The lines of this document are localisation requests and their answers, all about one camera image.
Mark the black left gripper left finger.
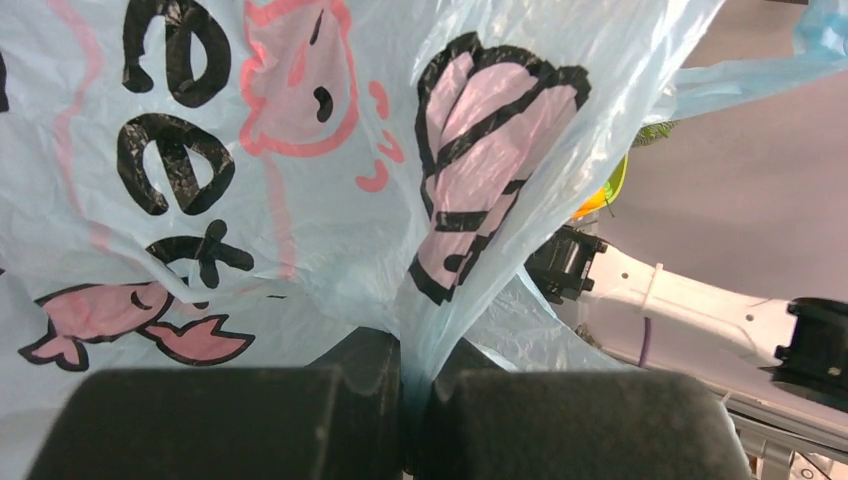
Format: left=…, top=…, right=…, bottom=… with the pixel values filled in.
left=29, top=328, right=402, bottom=479

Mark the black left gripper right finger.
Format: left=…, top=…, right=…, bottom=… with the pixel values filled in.
left=408, top=341, right=750, bottom=480

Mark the light blue plastic grocery bag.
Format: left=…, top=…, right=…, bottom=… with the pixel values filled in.
left=1, top=1, right=847, bottom=479

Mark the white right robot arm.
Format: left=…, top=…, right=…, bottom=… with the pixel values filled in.
left=524, top=225, right=847, bottom=411

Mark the yellow bell pepper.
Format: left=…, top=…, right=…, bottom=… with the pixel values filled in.
left=572, top=188, right=607, bottom=219

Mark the green vegetable basket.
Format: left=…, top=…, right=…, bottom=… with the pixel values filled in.
left=603, top=155, right=629, bottom=205

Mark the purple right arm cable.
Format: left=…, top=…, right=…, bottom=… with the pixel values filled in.
left=637, top=316, right=654, bottom=369

